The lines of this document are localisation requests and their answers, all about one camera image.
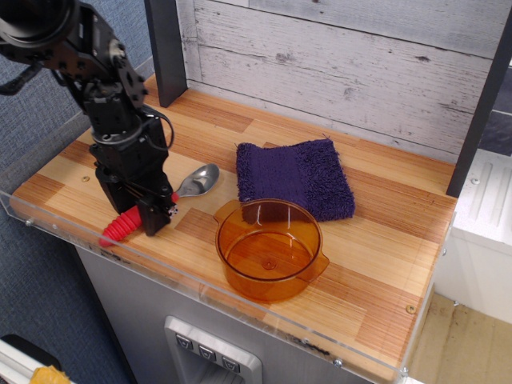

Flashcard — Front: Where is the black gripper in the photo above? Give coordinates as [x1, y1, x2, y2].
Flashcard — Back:
[90, 115, 175, 236]

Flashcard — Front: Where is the red handled metal spoon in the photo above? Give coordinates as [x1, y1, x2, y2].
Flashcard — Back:
[98, 163, 220, 247]

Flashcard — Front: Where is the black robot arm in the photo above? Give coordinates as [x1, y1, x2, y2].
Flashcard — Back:
[1, 1, 178, 244]

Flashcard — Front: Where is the orange transparent pot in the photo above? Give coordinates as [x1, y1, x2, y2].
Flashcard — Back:
[214, 199, 330, 302]

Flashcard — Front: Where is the clear acrylic table guard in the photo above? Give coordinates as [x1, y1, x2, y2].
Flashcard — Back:
[0, 55, 459, 384]

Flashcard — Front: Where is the grey cabinet front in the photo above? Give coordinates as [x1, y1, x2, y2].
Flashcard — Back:
[74, 244, 377, 384]

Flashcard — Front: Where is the silver dispenser panel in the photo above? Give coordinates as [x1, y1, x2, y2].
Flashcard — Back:
[164, 316, 263, 383]

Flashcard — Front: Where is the purple folded towel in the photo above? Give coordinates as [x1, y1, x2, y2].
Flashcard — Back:
[236, 138, 356, 222]

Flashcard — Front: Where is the yellow tape piece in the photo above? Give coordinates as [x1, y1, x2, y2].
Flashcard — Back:
[29, 366, 72, 384]

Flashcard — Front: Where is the white ridged side appliance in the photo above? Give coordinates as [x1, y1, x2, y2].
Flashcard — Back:
[434, 150, 511, 323]

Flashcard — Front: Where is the left dark vertical post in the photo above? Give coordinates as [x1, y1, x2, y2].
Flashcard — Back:
[144, 0, 188, 107]

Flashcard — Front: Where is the dark vertical post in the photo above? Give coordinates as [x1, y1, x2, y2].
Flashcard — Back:
[144, 0, 188, 107]
[446, 8, 511, 198]

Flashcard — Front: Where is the right dark vertical post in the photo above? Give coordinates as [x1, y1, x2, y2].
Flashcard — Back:
[446, 8, 511, 198]

